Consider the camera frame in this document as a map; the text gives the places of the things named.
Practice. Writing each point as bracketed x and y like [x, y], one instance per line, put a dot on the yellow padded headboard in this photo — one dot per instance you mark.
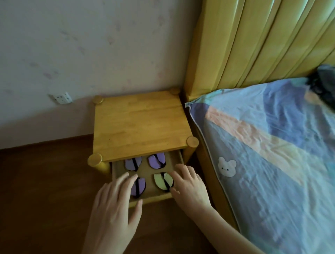
[251, 41]

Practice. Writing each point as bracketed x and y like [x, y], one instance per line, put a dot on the person's left hand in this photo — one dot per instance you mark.
[110, 222]

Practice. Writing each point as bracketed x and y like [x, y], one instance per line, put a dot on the white wall socket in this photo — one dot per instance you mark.
[62, 98]

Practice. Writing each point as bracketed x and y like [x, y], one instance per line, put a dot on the person's right hand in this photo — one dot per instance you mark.
[192, 196]

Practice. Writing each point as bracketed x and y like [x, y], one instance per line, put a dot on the person's left thumb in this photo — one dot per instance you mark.
[136, 212]

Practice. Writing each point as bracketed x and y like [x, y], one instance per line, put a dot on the person's right little finger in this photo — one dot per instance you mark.
[200, 182]

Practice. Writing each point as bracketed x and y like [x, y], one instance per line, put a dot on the pastel bear print bedsheet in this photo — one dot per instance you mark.
[267, 167]

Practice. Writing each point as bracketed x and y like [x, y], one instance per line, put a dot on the wooden nightstand drawer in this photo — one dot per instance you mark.
[148, 175]

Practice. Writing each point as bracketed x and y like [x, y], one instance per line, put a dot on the person's left middle finger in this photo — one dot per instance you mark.
[119, 187]

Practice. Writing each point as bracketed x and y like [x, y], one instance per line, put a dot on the green mini flip-flop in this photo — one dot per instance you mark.
[159, 181]

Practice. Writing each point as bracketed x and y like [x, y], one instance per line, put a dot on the person's right middle finger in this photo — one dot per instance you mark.
[183, 172]

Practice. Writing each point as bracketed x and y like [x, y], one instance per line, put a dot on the person's right thumb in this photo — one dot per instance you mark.
[175, 194]

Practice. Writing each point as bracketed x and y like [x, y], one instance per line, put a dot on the dark crumpled cloth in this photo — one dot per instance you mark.
[323, 83]

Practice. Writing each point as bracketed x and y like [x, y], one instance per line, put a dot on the purple mini flip-flop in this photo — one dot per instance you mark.
[155, 160]
[130, 164]
[141, 186]

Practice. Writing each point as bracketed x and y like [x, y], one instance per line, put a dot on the person's left little finger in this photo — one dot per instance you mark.
[97, 198]

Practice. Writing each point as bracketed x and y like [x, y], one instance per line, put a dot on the person's right forearm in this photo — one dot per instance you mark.
[225, 233]

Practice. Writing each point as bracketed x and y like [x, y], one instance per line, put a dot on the yellow wooden nightstand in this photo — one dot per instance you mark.
[138, 123]

